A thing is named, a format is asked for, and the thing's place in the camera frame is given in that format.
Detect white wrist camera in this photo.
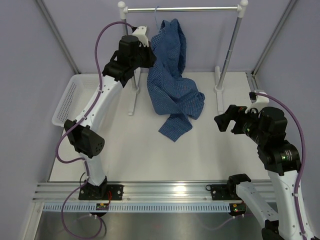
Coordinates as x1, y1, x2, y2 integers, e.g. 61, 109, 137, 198
132, 26, 150, 48
245, 91, 270, 114

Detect white slotted cable duct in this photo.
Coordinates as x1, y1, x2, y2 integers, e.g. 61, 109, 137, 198
42, 202, 231, 213

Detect blue plaid shirt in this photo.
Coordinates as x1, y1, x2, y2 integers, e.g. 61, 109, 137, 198
147, 18, 205, 142

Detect aluminium mounting rail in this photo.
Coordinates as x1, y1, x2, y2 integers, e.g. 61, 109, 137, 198
32, 181, 278, 202

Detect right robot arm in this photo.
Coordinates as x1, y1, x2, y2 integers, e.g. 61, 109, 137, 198
214, 105, 317, 240

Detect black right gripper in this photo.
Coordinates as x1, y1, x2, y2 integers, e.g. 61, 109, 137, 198
214, 104, 267, 145

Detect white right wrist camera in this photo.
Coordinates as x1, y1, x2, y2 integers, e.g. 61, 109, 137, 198
245, 91, 270, 114

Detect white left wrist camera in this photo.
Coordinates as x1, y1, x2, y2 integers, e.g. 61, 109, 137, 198
132, 26, 150, 48

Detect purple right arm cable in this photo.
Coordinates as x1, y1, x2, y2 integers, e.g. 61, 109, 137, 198
199, 93, 307, 237

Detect aluminium frame post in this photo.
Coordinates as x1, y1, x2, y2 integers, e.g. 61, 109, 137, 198
251, 0, 298, 77
35, 0, 81, 75

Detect white and silver clothes rack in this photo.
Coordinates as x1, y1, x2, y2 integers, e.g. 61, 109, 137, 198
118, 0, 249, 119

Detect white plastic basket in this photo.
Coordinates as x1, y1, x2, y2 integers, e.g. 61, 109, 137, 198
51, 74, 118, 129

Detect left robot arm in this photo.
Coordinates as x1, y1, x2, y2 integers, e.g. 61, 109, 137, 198
64, 34, 156, 200

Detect aluminium frame post left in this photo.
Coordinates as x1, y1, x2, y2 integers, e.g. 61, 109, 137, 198
35, 0, 81, 75

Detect light blue wire hanger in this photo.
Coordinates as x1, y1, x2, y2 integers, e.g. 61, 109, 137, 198
154, 5, 160, 32

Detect aluminium frame post right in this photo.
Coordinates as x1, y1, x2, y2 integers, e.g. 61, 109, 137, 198
251, 0, 298, 77

